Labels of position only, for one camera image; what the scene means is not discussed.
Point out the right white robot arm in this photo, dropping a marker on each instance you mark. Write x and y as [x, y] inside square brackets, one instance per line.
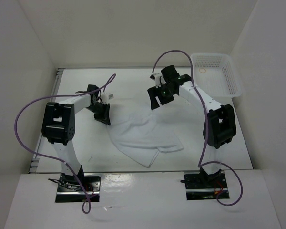
[219, 120]

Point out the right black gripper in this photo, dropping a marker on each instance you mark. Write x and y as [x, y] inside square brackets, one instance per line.
[153, 92]

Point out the white skirt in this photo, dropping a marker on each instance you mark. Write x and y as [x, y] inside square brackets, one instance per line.
[136, 132]

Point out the metal base plate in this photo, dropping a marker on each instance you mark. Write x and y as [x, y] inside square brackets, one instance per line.
[198, 187]
[72, 192]

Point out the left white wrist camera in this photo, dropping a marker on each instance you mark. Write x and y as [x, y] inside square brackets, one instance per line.
[106, 97]

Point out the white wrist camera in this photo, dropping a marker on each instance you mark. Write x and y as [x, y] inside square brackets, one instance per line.
[106, 97]
[158, 79]

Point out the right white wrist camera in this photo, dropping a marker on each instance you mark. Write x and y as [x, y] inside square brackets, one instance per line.
[158, 79]

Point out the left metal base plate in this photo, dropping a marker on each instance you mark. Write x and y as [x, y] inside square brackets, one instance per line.
[72, 192]

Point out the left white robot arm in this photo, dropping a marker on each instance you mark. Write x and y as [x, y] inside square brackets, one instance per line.
[58, 127]

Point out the white perforated plastic basket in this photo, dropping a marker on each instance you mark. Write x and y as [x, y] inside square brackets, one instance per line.
[216, 74]

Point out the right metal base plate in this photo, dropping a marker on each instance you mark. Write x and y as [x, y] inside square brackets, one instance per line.
[198, 187]

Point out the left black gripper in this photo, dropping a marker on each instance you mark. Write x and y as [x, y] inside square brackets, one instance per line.
[104, 118]

